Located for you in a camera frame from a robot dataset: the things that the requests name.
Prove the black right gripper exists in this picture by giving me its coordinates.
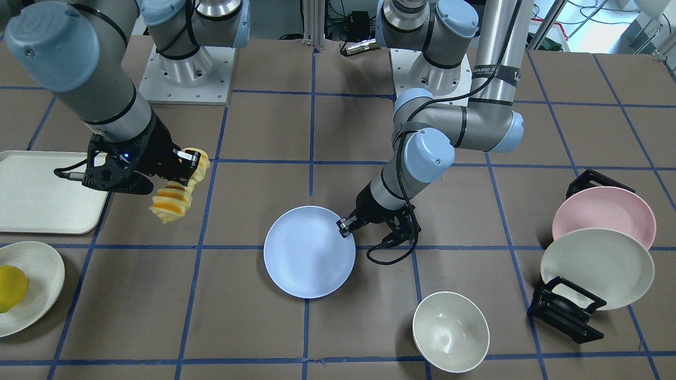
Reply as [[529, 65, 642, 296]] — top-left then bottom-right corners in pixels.
[[54, 113, 201, 195]]

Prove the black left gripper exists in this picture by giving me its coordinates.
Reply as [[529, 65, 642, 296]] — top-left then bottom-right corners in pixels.
[[336, 186, 421, 249]]

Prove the sliced yellow bread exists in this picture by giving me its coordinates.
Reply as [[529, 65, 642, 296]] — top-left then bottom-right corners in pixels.
[[149, 148, 211, 224]]

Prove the blue plate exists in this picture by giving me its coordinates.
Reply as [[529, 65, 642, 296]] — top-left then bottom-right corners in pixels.
[[264, 205, 356, 299]]

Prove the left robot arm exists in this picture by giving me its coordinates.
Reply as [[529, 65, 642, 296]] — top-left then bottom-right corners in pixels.
[[336, 1, 534, 248]]

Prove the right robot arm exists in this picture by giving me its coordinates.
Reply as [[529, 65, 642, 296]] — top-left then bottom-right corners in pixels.
[[2, 1, 250, 195]]

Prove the cream plate with lemon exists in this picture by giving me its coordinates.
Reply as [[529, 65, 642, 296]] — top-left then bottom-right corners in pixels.
[[1, 241, 65, 337]]

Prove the pink plate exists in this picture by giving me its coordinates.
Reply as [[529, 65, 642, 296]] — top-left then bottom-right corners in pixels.
[[551, 187, 657, 249]]

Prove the cream plate in rack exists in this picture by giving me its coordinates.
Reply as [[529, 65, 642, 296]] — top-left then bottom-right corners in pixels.
[[540, 228, 655, 310]]

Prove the cream bowl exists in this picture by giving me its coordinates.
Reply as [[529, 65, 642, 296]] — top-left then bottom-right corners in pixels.
[[412, 291, 491, 373]]

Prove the cream rectangular tray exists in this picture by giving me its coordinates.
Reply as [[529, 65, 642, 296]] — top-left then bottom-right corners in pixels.
[[1, 150, 108, 235]]

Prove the yellow lemon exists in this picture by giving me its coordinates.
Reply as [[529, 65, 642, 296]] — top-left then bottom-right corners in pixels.
[[1, 265, 29, 314]]

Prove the black dish rack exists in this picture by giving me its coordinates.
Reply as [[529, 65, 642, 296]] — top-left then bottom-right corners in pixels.
[[527, 169, 636, 344]]

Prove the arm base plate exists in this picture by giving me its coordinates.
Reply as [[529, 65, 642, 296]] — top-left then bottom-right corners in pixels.
[[390, 50, 472, 99], [138, 46, 238, 106]]

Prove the aluminium frame post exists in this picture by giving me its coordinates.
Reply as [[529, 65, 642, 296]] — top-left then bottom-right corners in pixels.
[[301, 0, 326, 51]]

